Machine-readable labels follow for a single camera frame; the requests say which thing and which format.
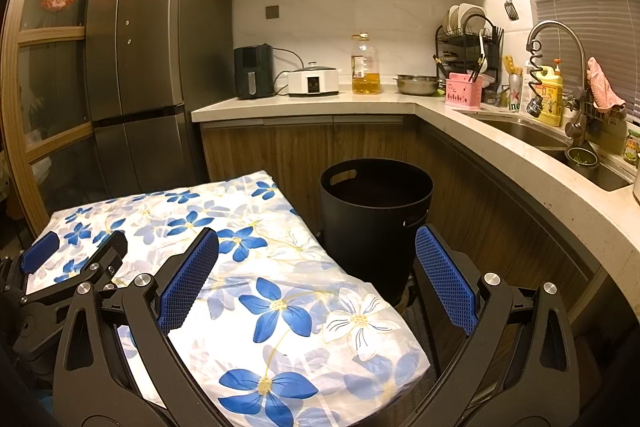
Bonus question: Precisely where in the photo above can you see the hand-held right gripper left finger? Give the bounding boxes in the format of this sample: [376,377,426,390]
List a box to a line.
[52,227,228,427]

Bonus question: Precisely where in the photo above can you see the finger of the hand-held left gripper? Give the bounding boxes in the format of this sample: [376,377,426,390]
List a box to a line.
[20,230,129,304]
[0,231,61,308]

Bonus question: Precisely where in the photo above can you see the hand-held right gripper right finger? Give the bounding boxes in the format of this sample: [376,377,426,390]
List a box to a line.
[405,223,581,427]

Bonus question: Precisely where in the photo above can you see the black round bin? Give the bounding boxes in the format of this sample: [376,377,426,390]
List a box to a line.
[320,158,435,303]

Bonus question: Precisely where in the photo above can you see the blue floral blanket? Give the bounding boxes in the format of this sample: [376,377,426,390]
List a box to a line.
[22,167,433,427]

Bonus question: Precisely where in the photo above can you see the wooden base cabinet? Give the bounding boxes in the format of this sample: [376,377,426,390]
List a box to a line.
[200,114,611,308]

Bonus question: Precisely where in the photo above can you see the steel sink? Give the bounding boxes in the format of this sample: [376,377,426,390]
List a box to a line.
[472,114,633,192]

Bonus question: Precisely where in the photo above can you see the steel sink strainer cup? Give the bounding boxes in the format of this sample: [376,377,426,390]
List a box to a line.
[565,144,600,170]

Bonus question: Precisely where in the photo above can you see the pink utensil holder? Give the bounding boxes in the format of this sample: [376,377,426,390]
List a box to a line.
[445,73,483,109]

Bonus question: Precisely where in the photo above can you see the steel mixing bowl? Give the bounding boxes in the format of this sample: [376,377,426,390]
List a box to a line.
[393,74,443,96]

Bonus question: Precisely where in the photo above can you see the grey steel refrigerator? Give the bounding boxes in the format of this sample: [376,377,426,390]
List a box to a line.
[82,0,235,198]

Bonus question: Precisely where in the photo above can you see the yellow detergent bottle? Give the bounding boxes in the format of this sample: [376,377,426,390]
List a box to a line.
[535,58,564,128]

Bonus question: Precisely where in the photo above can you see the clear cooking oil bottle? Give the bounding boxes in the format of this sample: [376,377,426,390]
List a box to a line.
[351,33,382,95]

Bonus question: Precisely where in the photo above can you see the black air fryer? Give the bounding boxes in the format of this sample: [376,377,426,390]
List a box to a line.
[233,44,275,100]

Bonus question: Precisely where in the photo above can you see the wooden glass-panel door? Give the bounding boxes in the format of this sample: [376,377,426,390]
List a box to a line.
[0,0,131,233]

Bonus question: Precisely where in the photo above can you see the white pump bottle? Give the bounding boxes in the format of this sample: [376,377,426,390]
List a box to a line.
[521,61,536,105]

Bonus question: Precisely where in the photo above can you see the labelled glass jar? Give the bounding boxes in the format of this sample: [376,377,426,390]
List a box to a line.
[622,128,640,165]

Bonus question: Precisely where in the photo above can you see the white electric cooker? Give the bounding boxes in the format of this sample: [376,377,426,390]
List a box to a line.
[287,62,342,98]

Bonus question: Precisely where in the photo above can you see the black dish rack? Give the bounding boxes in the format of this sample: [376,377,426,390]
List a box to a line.
[434,3,505,90]

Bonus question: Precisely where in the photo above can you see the pink cloth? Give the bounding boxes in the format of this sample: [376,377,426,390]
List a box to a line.
[586,56,627,112]

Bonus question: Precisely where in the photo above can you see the white bowl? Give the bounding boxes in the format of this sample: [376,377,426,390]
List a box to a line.
[459,3,488,28]

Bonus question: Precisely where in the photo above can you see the steel spring faucet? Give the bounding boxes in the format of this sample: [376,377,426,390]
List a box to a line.
[525,21,591,148]

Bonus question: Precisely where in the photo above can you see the wire sink caddy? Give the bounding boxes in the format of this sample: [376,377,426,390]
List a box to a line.
[562,92,628,155]

